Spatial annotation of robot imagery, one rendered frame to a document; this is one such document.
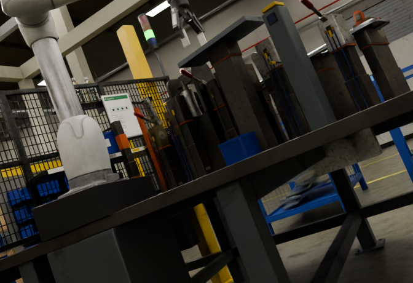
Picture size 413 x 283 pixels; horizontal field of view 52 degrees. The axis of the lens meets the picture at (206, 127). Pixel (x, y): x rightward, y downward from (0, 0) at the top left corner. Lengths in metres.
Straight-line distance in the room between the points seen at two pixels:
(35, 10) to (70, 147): 0.56
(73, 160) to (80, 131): 0.10
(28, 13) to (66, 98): 0.35
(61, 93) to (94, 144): 0.35
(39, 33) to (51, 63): 0.13
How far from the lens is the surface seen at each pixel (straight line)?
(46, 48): 1.83
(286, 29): 1.46
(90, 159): 1.47
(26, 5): 1.75
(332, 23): 1.56
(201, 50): 1.62
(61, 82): 1.78
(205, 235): 3.03
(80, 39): 6.51
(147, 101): 2.22
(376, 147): 2.23
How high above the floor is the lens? 0.68
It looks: 7 degrees up
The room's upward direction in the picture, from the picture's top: 22 degrees counter-clockwise
